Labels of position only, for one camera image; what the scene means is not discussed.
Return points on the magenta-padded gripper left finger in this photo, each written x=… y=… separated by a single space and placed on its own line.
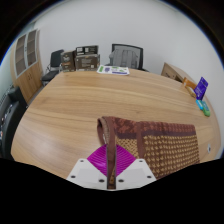
x=91 y=168

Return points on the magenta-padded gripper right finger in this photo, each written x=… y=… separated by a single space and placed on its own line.
x=133 y=170

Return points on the brown patterned towel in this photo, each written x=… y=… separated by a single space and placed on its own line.
x=166 y=146

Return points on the black leather office chair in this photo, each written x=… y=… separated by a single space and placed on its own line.
x=11 y=123

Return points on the blue box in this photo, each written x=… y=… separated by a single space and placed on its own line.
x=199 y=104

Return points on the green box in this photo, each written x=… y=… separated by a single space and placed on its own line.
x=206 y=109

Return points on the small beige box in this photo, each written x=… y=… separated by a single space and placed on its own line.
x=191 y=92

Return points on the white printed leaflet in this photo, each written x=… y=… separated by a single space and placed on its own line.
x=112 y=70

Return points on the orange box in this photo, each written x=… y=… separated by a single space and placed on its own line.
x=188 y=82

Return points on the low wooden side cabinet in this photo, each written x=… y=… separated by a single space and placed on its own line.
x=173 y=72

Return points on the purple standing card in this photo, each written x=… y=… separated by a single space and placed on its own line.
x=201 y=88

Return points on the small brown cardboard box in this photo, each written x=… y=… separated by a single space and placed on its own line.
x=68 y=61

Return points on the black mesh office chair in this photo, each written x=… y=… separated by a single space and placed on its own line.
x=126 y=57

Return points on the wooden cabinet with glass doors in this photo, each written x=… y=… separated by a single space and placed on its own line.
x=28 y=71

